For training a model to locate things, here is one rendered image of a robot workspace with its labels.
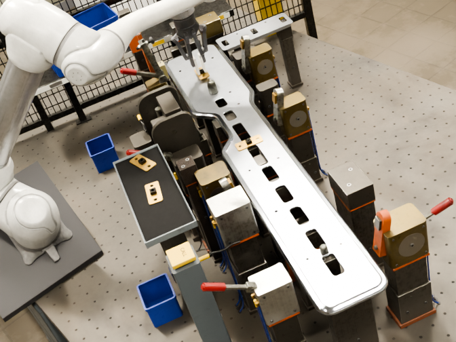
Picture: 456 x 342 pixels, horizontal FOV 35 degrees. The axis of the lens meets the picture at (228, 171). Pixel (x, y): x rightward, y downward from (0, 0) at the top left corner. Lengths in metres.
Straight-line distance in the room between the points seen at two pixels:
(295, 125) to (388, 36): 2.26
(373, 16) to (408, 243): 3.03
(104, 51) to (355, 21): 2.94
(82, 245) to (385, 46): 2.50
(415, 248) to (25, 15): 1.15
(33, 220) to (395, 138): 1.26
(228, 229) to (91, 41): 0.61
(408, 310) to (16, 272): 1.25
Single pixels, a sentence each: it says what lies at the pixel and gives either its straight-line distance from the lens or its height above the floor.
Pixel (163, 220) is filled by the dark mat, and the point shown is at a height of 1.16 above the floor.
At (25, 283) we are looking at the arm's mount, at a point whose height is 0.75.
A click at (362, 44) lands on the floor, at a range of 4.46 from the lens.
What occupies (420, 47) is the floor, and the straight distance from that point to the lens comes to 4.36.
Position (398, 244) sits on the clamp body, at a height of 1.02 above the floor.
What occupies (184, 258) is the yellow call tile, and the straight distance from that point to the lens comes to 1.71.
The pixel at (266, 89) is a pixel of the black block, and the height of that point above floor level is 0.99.
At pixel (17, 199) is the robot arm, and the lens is 2.26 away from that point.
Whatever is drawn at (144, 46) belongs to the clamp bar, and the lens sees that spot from 2.48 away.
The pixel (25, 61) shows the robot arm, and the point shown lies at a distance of 2.00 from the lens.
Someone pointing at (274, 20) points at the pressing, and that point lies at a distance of 2.83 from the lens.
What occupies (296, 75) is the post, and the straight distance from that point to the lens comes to 2.93.
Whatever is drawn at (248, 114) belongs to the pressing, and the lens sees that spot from 2.35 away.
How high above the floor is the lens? 2.36
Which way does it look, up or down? 39 degrees down
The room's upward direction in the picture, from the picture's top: 18 degrees counter-clockwise
